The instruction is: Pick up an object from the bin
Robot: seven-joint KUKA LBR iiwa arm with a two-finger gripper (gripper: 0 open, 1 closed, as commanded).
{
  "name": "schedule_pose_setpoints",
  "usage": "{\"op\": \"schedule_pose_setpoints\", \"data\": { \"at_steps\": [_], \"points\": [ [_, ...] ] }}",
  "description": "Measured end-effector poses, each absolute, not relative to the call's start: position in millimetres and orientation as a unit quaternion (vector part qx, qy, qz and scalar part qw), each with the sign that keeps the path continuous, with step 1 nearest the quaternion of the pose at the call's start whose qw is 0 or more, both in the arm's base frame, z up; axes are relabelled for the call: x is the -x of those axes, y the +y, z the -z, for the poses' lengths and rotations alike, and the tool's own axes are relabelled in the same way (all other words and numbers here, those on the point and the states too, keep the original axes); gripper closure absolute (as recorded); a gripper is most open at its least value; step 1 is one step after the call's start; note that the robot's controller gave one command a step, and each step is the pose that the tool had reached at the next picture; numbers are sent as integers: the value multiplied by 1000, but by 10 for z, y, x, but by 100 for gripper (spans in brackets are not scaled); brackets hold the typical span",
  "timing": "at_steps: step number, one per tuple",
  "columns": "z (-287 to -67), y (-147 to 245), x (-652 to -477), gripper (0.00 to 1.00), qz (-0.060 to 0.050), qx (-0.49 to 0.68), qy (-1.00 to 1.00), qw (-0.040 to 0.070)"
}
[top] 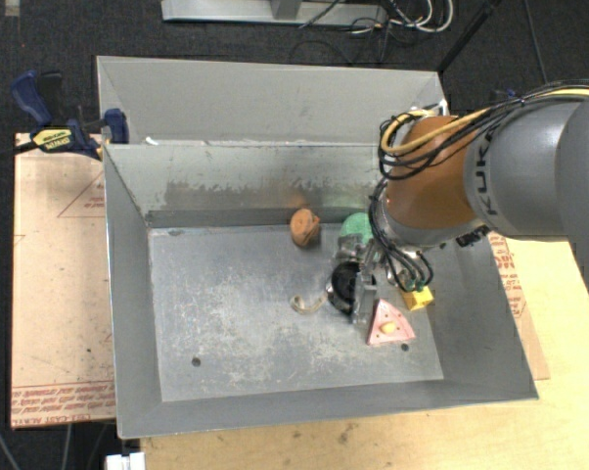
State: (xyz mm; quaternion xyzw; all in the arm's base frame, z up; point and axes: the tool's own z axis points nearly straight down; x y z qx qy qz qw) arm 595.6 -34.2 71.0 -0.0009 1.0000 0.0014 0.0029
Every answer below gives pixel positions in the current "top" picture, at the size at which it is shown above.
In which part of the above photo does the black round object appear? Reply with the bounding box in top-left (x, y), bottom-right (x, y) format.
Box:
top-left (330, 261), bottom-right (362, 315)

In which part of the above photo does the pink triangular toy slice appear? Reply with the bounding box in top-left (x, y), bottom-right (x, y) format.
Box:
top-left (366, 298), bottom-right (416, 347)

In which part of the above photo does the yellow block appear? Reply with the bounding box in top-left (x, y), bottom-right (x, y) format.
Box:
top-left (401, 286), bottom-right (434, 311)

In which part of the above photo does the clear curved plastic strip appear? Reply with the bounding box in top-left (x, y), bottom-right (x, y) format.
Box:
top-left (289, 295), bottom-right (328, 315)

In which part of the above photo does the green ball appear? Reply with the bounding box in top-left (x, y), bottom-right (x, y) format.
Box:
top-left (339, 212), bottom-right (375, 247)

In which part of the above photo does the brown-orange toy lump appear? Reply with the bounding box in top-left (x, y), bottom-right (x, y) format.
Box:
top-left (290, 207), bottom-right (322, 249)

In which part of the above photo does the grey metal bin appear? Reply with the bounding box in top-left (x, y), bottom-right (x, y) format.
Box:
top-left (96, 55), bottom-right (540, 441)

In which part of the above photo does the brown cardboard board, red print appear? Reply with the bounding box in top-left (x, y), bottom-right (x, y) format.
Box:
top-left (10, 132), bottom-right (552, 431)

